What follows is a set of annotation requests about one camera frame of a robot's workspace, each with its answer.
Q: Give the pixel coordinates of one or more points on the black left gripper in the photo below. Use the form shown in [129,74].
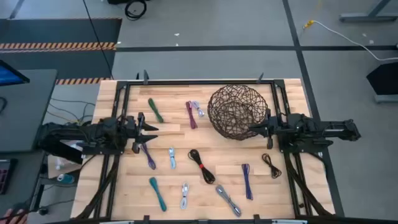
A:
[133,129]

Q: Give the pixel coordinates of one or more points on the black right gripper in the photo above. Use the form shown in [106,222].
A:
[276,127]

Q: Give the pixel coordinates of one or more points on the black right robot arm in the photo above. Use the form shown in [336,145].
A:
[326,129]

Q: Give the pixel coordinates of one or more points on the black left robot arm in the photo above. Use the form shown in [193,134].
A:
[102,133]

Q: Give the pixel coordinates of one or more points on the teal water bottle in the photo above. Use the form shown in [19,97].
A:
[66,178]

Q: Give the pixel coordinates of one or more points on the grey side desk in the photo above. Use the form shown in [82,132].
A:
[28,118]

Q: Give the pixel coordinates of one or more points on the black angular floor stand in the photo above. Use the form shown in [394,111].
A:
[384,81]

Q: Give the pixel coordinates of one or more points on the black floor plug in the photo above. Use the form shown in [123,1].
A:
[42,211]

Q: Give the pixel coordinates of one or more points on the black hazard-striped floor mat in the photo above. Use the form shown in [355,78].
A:
[62,31]

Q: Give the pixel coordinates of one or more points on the desk computer monitor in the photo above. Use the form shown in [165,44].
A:
[9,76]

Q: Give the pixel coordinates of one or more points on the black keyboard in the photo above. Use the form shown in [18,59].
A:
[4,177]

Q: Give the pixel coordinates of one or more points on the grey table leg base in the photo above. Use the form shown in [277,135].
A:
[367,17]

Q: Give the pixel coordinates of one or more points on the person's hand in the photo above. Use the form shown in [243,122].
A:
[12,216]

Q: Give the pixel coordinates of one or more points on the black frame clamp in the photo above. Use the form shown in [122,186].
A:
[145,77]

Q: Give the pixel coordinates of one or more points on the black aluminium table frame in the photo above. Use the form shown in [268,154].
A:
[202,82]

